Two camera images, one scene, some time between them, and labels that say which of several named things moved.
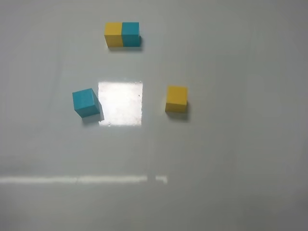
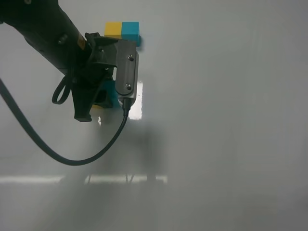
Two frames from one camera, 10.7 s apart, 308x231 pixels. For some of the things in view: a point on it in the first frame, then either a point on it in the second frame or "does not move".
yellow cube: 177,99 -> 96,106
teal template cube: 131,34 does not move
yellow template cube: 113,34 does not move
